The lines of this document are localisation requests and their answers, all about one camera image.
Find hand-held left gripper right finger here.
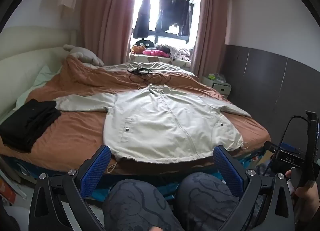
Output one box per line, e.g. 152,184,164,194
213,145,295,231

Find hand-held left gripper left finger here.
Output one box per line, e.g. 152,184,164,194
29,145,112,231

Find cream jacket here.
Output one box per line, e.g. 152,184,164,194
54,84,252,163

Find folded black clothes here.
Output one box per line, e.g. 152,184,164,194
0,99,62,153

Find pile of patterned clothes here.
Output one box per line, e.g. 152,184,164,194
156,44,193,62

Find person's right hand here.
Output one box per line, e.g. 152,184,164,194
285,168,320,221

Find person's knee in grey trousers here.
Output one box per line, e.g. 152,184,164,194
175,172,247,231

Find orange-brown blanket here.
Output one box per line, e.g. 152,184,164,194
0,54,272,175

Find white nightstand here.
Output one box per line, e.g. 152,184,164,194
201,73,232,99

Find orange box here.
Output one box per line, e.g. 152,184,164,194
0,171,28,206

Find pale green pillow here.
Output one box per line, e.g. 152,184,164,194
15,65,63,111

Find white plush toy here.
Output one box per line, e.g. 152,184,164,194
63,44,105,67

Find grey quilt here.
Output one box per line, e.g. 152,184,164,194
100,61,200,79

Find cream padded headboard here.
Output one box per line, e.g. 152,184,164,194
0,26,78,121

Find pink plush toy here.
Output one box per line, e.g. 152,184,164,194
142,49,170,57

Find black round-eyed plush toy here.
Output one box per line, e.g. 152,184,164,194
134,38,155,49

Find pink curtain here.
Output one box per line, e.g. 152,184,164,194
191,0,232,77
77,0,143,65

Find hanging long dark coat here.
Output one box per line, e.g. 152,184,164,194
132,0,152,39

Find hanging dark garment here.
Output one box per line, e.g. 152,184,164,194
174,0,192,37
155,0,175,32

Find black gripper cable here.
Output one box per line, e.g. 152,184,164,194
260,116,309,175

